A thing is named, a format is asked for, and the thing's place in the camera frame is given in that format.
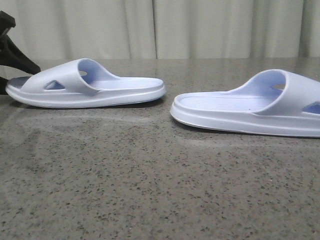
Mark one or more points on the light blue slipper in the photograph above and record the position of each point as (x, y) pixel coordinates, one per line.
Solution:
(83, 83)
(273, 102)

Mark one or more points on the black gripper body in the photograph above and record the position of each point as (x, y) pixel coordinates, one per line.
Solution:
(6, 23)

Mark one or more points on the pale green curtain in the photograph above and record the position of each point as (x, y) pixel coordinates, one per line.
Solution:
(165, 29)

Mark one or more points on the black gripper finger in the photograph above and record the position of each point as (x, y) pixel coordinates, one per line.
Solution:
(11, 56)
(3, 84)

